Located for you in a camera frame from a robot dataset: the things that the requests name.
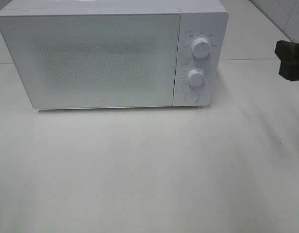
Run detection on white adjacent table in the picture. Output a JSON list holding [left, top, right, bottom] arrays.
[[217, 0, 299, 60]]

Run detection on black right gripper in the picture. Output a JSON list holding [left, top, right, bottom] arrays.
[[275, 40, 299, 82]]

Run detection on round door release button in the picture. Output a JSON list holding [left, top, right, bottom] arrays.
[[184, 91, 199, 103]]

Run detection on white microwave oven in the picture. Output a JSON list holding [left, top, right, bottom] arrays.
[[0, 0, 229, 109]]

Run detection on white power knob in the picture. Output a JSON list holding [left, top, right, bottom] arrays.
[[191, 36, 211, 59]]

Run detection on white timer knob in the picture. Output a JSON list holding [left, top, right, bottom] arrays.
[[187, 69, 205, 87]]

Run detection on white microwave door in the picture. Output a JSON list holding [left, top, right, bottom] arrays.
[[0, 14, 180, 110]]

